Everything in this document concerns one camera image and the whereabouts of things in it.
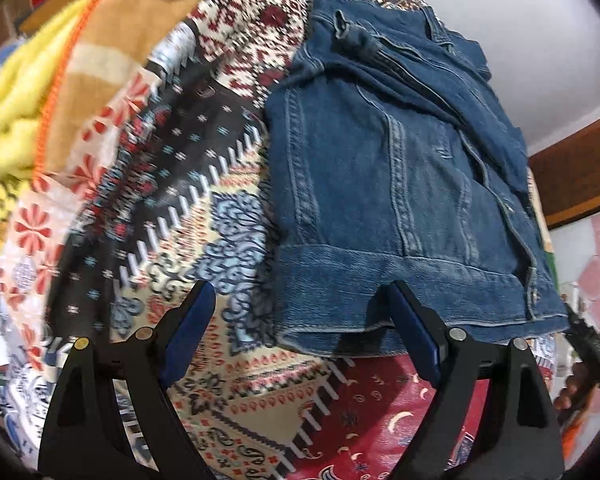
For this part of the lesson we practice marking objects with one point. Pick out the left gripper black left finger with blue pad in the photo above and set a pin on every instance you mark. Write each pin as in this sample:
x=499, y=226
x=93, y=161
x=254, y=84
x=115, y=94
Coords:
x=110, y=416

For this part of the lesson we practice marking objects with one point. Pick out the blue denim jacket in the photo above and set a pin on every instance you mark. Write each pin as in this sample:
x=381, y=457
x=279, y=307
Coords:
x=392, y=159

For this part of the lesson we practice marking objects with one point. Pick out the person's hand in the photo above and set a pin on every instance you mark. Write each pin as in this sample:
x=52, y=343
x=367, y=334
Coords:
x=577, y=385

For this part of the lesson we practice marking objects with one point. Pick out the white sliding door with hearts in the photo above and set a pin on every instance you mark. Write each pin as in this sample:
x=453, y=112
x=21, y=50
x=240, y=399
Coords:
x=577, y=260

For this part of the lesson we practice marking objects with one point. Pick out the brown wooden wardrobe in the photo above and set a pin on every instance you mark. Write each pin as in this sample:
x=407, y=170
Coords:
x=567, y=174

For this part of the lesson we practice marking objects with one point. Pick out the patchwork patterned bed quilt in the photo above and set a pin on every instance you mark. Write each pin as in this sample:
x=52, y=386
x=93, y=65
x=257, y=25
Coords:
x=186, y=196

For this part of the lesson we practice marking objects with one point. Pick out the yellow orange blanket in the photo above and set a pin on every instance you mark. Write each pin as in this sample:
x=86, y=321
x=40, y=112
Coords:
x=79, y=75

